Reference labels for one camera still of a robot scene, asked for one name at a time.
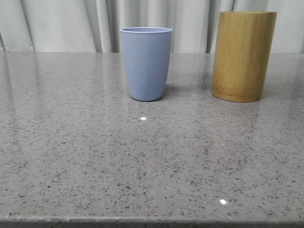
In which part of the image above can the blue plastic cup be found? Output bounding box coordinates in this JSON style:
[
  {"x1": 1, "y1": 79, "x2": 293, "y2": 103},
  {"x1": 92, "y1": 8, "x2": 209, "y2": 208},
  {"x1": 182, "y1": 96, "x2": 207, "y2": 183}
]
[{"x1": 120, "y1": 27, "x2": 173, "y2": 101}]

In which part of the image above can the white pleated curtain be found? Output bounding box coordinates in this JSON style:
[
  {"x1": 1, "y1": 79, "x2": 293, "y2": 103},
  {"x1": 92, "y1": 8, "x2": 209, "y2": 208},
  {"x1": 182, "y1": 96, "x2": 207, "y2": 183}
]
[{"x1": 0, "y1": 0, "x2": 304, "y2": 53}]

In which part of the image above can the bamboo cylinder holder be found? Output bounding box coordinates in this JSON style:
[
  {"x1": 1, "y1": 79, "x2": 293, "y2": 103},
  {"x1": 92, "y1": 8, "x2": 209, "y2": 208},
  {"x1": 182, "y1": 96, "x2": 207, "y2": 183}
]
[{"x1": 211, "y1": 11, "x2": 277, "y2": 103}]

